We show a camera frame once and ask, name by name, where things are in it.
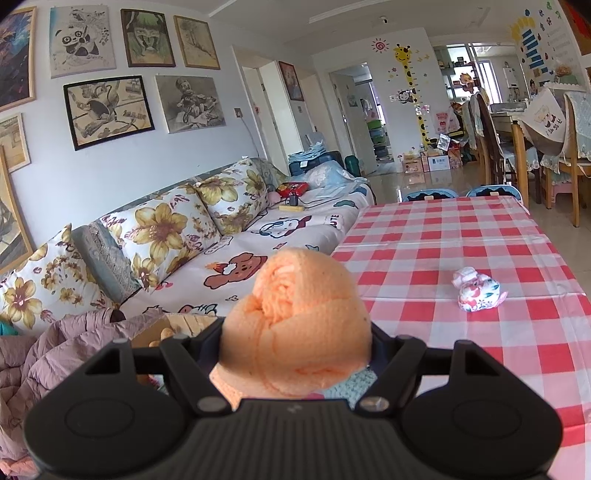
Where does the panda drawing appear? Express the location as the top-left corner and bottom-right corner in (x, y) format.
(49, 4), (116, 78)

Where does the large wood framed picture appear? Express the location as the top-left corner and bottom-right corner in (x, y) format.
(0, 145), (35, 273)

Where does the blue tower wall sticker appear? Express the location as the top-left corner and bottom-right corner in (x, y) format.
(510, 16), (548, 70)

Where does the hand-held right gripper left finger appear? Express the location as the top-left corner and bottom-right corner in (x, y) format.
(81, 318), (232, 413)

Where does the teal cloth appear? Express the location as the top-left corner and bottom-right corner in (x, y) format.
(323, 369), (379, 400)

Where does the light blue quilt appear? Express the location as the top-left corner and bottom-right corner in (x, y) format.
(302, 161), (370, 190)

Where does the framed portrait picture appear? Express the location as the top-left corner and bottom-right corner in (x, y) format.
(278, 61), (305, 102)

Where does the pink padded jacket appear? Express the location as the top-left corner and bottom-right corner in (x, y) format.
(0, 307), (167, 476)

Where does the giraffe height chart sticker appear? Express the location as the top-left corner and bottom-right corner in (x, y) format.
(394, 43), (432, 148)

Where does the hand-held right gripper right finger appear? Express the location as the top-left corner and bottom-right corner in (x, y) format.
(355, 323), (504, 413)

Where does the wood framed blue painting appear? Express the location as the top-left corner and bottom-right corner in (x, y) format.
(0, 7), (37, 112)

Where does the pink plastic stool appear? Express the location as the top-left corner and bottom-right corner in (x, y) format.
(542, 180), (575, 208)

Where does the small wood framed picture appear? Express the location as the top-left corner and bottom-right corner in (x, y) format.
(0, 113), (31, 174)

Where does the pencil cartoon figure sketch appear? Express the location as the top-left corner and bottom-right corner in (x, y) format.
(154, 75), (227, 134)

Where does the white wall chart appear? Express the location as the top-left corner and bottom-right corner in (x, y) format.
(538, 0), (583, 61)

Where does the orange towel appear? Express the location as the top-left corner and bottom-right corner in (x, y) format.
(209, 247), (372, 400)

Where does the red white checked tablecloth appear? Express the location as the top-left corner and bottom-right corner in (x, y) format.
(323, 195), (591, 467)

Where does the small floral cloth pouch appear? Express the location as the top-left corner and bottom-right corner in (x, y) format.
(451, 268), (509, 315)

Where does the yellow plush toy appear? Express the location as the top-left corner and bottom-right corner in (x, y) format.
(148, 325), (176, 349)

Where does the white printed cloth cover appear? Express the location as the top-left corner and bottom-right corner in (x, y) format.
(517, 88), (571, 155)

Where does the dark wooden dining chair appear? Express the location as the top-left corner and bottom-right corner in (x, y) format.
(475, 90), (518, 185)

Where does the blue stool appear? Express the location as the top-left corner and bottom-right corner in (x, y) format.
(466, 184), (525, 204)
(402, 188), (458, 202)

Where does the brown cardboard box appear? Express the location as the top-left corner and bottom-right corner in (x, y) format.
(131, 314), (222, 384)

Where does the framed branch sketch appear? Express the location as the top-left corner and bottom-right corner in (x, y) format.
(174, 15), (221, 70)

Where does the dark blue storage case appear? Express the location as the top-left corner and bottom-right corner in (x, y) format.
(288, 151), (345, 176)

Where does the sofa with cartoon sheet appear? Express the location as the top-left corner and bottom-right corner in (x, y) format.
(0, 157), (377, 333)

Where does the wooden dining table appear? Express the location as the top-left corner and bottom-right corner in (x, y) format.
(489, 104), (591, 217)

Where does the chair with blue lace cover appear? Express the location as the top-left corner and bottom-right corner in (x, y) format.
(561, 90), (591, 227)

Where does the stack of plastic drawers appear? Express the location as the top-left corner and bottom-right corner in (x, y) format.
(367, 119), (393, 162)

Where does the framed green haired face drawing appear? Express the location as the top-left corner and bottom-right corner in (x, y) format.
(121, 8), (176, 68)

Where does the yellow floral cushion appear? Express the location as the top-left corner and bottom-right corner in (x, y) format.
(194, 157), (271, 236)
(0, 224), (116, 330)
(99, 185), (220, 291)

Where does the black framed cartoon drawing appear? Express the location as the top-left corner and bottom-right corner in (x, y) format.
(63, 75), (155, 151)

